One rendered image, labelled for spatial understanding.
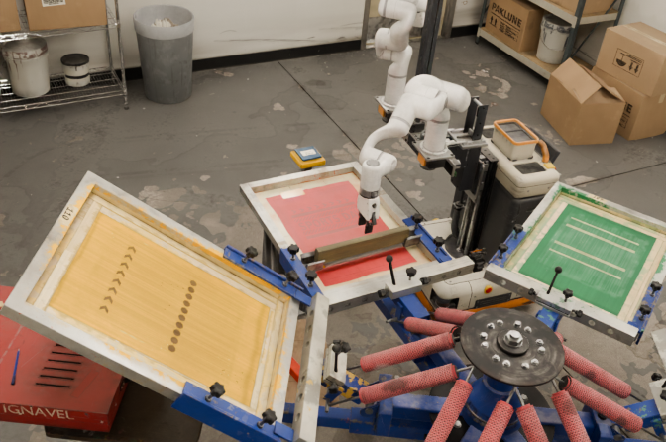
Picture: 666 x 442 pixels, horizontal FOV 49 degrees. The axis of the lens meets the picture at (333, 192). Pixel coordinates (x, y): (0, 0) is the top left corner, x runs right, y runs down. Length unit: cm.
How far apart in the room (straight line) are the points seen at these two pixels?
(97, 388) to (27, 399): 19
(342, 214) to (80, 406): 141
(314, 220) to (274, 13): 363
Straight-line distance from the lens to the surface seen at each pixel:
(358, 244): 283
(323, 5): 666
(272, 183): 323
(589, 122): 597
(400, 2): 329
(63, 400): 227
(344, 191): 327
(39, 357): 240
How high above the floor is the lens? 282
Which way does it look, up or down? 35 degrees down
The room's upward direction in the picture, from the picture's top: 5 degrees clockwise
